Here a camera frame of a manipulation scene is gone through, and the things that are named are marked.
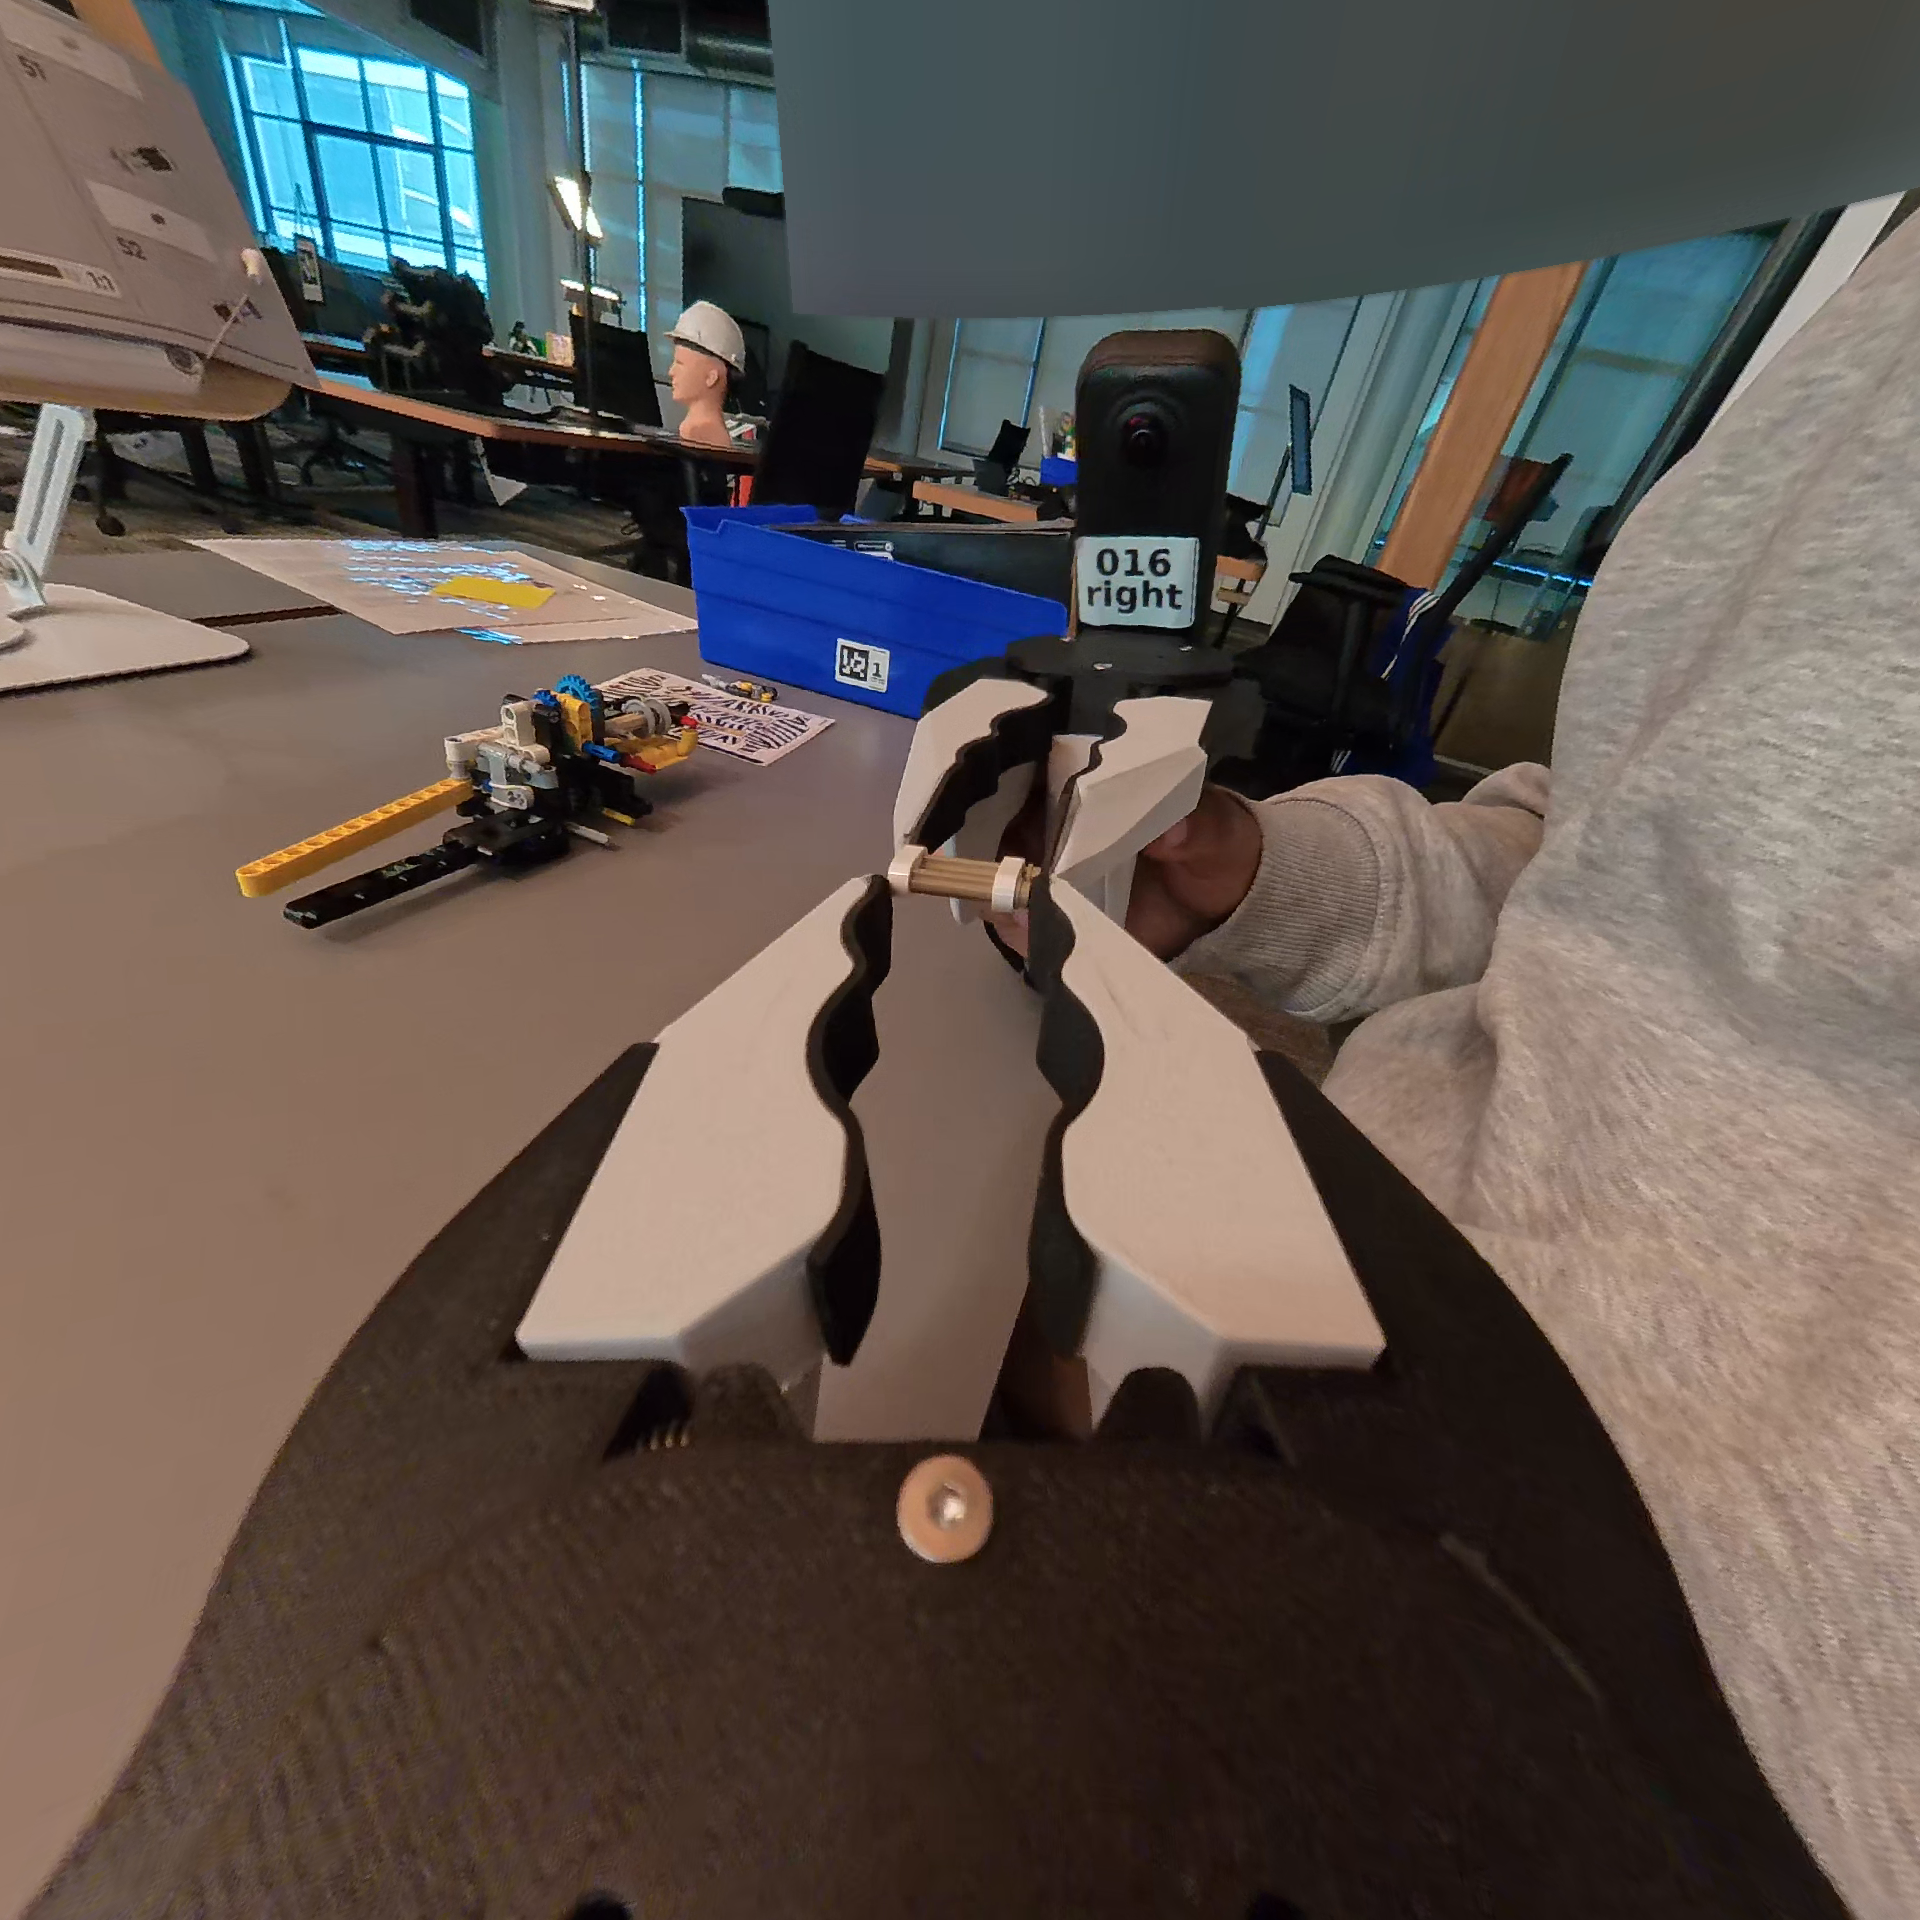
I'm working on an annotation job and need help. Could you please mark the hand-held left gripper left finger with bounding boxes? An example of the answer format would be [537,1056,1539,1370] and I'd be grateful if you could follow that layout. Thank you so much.
[516,874,901,1398]

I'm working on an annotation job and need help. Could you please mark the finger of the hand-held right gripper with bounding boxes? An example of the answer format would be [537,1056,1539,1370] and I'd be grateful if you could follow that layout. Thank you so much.
[1045,698,1213,889]
[893,672,1056,889]

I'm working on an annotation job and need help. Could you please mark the tan lego axle white connectors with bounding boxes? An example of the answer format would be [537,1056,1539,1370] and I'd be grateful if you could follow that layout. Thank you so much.
[884,846,1043,917]

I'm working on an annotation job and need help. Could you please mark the blue plastic bin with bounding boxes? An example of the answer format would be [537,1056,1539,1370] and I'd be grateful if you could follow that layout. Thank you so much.
[682,502,1074,726]

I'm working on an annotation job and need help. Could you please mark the large paned window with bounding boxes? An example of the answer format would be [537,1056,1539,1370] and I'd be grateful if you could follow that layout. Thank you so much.
[224,36,490,294]

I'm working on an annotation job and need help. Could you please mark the blue jacket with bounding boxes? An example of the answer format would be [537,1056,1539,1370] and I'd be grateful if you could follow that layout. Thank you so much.
[1380,583,1463,751]

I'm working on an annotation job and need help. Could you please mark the wooden column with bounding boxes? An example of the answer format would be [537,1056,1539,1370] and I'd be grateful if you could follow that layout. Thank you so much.
[1372,262,1589,587]

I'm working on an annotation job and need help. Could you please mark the person's right hand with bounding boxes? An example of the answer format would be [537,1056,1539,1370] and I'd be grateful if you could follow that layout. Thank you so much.
[1124,781,1269,966]

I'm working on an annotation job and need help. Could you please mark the black desk monitor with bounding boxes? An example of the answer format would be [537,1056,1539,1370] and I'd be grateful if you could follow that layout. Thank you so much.
[569,314,662,430]

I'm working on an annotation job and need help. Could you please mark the black flat case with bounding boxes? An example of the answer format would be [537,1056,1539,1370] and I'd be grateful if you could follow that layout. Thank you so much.
[809,515,1074,598]

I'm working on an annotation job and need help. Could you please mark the long wood-top desk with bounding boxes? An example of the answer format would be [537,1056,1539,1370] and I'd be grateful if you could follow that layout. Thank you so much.
[292,374,768,542]

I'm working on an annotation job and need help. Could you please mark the mannequin head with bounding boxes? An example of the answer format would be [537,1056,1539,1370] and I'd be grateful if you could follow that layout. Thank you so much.
[665,336,752,447]

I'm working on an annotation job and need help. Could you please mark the black high-back office chair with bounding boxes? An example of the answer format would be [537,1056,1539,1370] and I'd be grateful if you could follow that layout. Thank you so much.
[750,341,888,512]

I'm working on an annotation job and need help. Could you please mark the partly built lego model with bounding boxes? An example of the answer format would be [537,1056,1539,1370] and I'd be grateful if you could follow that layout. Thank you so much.
[236,673,701,932]

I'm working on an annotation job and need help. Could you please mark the large black screen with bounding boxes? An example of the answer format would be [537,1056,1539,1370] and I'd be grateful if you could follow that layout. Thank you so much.
[682,192,786,354]

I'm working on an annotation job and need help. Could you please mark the lego instruction booklet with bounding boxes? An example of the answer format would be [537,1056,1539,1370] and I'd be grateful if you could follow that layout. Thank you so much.
[0,0,319,407]

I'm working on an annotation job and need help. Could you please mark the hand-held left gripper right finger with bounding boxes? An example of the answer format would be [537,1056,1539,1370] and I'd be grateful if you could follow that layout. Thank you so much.
[1025,881,1385,1430]

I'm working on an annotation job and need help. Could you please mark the laminated paper sheet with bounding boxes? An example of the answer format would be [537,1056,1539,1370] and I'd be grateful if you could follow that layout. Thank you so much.
[191,532,699,647]

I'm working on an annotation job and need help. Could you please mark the dark equipment on desk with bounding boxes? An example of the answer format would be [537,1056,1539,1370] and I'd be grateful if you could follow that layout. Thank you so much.
[365,254,494,400]

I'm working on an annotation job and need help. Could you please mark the zebra striped sticker sheet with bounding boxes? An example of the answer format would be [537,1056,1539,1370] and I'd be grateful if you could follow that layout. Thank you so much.
[595,666,835,767]

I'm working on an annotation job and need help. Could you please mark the person's right forearm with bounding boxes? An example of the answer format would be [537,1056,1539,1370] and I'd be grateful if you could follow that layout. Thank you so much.
[1169,755,1561,1030]

